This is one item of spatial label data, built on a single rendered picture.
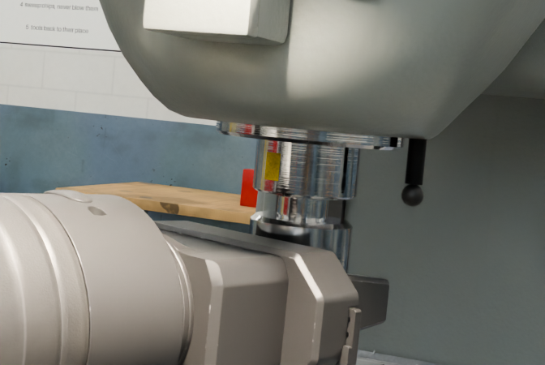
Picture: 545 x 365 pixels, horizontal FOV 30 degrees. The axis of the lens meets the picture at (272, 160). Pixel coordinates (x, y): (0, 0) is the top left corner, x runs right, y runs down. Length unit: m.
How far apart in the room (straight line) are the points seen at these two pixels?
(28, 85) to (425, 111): 5.26
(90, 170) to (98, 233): 5.06
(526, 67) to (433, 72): 0.16
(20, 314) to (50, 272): 0.02
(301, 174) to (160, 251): 0.10
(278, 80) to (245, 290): 0.08
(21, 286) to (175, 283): 0.06
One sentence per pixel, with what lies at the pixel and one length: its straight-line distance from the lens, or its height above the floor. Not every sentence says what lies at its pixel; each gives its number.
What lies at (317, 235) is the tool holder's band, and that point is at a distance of 0.44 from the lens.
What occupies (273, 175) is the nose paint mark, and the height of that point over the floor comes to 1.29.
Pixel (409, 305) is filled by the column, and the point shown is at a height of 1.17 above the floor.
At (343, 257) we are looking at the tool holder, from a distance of 0.46.
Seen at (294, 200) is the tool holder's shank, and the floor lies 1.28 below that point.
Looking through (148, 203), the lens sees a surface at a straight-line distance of 4.33.
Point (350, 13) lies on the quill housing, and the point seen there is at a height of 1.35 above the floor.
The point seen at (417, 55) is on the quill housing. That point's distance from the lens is 0.38.
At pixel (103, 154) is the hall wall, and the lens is 5.37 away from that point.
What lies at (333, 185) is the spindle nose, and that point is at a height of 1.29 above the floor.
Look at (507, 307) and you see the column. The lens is 0.83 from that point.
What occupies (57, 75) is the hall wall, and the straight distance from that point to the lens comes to 5.54.
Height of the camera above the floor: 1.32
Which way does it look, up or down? 3 degrees down
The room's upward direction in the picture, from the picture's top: 5 degrees clockwise
